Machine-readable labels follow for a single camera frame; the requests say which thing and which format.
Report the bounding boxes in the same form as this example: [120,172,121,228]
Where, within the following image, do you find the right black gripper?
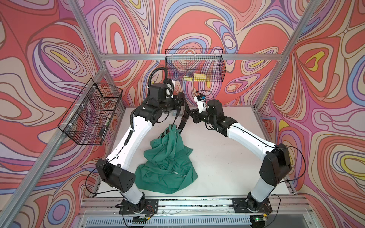
[188,108,216,125]

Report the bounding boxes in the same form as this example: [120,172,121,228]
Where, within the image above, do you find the black leather belt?
[173,92,190,134]

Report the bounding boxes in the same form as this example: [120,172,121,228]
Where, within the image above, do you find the green trousers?
[135,124,198,194]

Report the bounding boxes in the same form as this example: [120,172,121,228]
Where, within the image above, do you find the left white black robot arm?
[96,81,183,205]

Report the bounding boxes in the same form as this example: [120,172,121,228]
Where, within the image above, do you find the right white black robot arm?
[183,99,292,210]

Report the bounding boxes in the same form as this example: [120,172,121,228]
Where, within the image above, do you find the yellow sticky note pad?
[193,73,207,82]

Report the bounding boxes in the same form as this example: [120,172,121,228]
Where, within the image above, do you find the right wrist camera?
[194,94,207,113]

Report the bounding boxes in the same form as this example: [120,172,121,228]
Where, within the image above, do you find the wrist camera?
[194,94,207,113]
[165,78,175,98]

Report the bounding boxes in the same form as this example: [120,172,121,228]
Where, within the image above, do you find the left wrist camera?
[165,78,175,98]

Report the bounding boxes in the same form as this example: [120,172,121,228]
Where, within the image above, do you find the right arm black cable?
[195,90,307,183]

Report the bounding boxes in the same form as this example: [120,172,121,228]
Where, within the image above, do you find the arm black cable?
[195,90,307,183]
[85,67,169,197]

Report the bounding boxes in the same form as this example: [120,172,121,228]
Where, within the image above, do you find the back black wire basket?
[165,47,226,82]

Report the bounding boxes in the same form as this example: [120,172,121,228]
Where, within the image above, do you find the black wire basket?
[58,79,123,145]
[165,47,226,82]

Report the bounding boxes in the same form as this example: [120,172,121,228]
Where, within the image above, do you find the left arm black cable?
[85,67,169,197]

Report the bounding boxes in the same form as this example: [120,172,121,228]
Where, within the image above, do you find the left black wire basket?
[58,79,123,145]

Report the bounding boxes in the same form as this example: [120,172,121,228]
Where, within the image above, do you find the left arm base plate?
[116,199,159,215]

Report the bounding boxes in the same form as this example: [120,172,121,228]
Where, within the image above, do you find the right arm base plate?
[229,198,273,214]

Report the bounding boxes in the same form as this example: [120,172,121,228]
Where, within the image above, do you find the aluminium front rail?
[81,195,310,217]

